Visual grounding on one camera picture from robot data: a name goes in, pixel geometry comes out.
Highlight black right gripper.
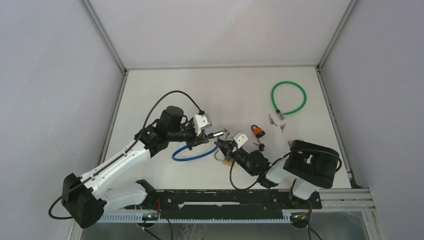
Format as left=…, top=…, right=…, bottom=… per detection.
left=216, top=139, right=255, bottom=177

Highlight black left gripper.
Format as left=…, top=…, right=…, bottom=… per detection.
left=168, top=120, right=209, bottom=151

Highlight blue cable lock keys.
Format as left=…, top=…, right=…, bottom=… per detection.
left=222, top=128, right=231, bottom=139

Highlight large brass padlock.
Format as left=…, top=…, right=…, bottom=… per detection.
left=214, top=150, right=233, bottom=167

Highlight blue cable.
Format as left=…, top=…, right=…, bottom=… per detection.
left=171, top=127, right=229, bottom=163

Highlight orange black key fob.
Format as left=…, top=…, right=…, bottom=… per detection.
left=250, top=124, right=266, bottom=139

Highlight green cable lock keys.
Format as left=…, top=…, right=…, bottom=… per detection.
left=268, top=114, right=279, bottom=127

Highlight green cable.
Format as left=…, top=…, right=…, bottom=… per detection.
left=270, top=81, right=308, bottom=121

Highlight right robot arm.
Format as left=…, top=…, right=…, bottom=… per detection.
left=214, top=140, right=342, bottom=208

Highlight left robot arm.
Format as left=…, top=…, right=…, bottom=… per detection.
left=59, top=105, right=212, bottom=229

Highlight black-headed key bunch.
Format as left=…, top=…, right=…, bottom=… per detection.
left=254, top=141, right=265, bottom=152

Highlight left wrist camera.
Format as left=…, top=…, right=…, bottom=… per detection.
left=193, top=113, right=213, bottom=136

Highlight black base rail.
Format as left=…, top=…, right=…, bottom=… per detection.
left=137, top=189, right=323, bottom=217

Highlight right black camera cable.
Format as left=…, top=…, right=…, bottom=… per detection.
left=229, top=149, right=343, bottom=191

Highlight black camera cable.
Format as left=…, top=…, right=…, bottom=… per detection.
left=48, top=90, right=206, bottom=220
left=229, top=149, right=343, bottom=191

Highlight left black camera cable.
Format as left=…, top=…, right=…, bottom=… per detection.
left=48, top=90, right=206, bottom=220

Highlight white slotted cable duct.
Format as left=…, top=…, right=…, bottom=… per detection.
left=97, top=211, right=292, bottom=224

